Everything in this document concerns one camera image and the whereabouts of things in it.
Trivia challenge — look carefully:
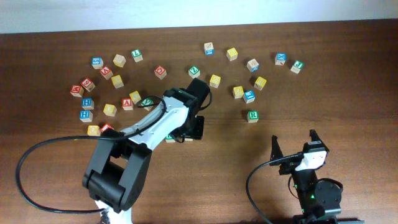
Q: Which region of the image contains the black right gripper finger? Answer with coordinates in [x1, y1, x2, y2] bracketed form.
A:
[308, 129, 325, 146]
[270, 135, 284, 166]

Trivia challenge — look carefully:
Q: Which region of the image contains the green r block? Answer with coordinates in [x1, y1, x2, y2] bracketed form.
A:
[165, 134, 176, 143]
[247, 111, 259, 123]

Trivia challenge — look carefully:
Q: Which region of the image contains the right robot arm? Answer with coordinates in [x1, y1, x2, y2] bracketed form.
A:
[271, 129, 343, 223]

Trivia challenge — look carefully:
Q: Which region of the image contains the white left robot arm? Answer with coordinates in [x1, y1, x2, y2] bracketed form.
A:
[82, 78, 211, 223]

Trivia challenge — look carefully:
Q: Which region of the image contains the green Z block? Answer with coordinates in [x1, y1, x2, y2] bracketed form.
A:
[188, 66, 200, 78]

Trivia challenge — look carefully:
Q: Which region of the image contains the yellow E block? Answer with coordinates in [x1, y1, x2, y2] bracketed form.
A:
[233, 86, 244, 99]

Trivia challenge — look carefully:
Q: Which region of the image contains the blue block far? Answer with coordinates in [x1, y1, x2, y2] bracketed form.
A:
[204, 42, 214, 55]

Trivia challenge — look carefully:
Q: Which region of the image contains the red Q block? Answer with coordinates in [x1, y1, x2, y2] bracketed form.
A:
[154, 65, 167, 80]

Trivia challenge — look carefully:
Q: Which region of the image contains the yellow M block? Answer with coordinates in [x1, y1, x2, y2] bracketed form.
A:
[226, 47, 238, 61]

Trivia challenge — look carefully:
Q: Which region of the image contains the blue L block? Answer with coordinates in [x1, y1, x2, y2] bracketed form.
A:
[243, 90, 256, 104]

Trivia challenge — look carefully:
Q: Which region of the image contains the green V block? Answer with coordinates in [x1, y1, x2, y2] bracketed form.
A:
[141, 98, 154, 111]

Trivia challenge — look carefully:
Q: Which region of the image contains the blue D block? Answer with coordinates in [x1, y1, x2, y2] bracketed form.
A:
[246, 58, 259, 72]

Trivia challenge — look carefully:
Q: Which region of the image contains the yellow block right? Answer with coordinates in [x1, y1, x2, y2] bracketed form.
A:
[254, 77, 267, 90]

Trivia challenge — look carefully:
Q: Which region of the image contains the yellow C block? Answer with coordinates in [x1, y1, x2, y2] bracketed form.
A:
[129, 91, 141, 105]

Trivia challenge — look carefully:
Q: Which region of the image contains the green L block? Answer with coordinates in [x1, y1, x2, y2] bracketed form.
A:
[131, 49, 143, 62]

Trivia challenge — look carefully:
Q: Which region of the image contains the red A block lower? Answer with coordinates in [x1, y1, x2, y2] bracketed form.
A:
[122, 98, 134, 111]

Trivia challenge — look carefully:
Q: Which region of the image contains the red a block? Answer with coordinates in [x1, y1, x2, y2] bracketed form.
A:
[99, 66, 114, 80]
[122, 98, 134, 111]

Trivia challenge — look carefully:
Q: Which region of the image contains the green J block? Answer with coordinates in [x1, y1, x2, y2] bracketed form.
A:
[290, 60, 305, 74]

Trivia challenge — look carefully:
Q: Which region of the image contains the yellow X block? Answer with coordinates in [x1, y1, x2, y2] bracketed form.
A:
[111, 75, 124, 88]

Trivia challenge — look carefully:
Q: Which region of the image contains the yellow 8 block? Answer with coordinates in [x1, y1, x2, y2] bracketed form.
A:
[113, 54, 126, 68]

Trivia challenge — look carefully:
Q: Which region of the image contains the blue X block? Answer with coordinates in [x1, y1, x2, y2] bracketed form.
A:
[274, 52, 287, 65]

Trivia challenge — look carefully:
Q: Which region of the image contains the yellow O block middle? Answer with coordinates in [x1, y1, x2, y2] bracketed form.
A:
[103, 104, 117, 117]

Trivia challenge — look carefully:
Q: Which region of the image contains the yellow o block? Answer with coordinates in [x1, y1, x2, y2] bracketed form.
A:
[103, 104, 117, 117]
[87, 125, 101, 136]

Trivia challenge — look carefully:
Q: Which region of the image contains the red A block upper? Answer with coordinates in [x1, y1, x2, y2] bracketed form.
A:
[99, 66, 114, 80]

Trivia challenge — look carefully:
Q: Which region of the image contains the red I block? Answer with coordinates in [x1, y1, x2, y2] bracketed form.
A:
[100, 123, 113, 133]

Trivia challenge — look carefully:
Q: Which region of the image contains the blue 5 block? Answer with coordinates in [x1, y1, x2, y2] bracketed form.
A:
[91, 57, 104, 70]

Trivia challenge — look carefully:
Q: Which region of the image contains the red 9 block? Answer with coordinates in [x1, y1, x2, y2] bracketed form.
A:
[81, 78, 95, 92]

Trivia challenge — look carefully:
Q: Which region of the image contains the blue H block upper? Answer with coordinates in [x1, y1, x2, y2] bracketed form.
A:
[81, 98, 95, 110]

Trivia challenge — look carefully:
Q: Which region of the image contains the blue h block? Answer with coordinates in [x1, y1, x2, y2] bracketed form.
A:
[79, 110, 93, 123]
[81, 98, 95, 110]

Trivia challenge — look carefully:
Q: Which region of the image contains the blue H block lower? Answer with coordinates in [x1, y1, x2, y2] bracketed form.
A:
[79, 110, 93, 123]

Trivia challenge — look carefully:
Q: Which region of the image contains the red M block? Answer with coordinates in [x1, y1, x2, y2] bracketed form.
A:
[70, 85, 84, 98]

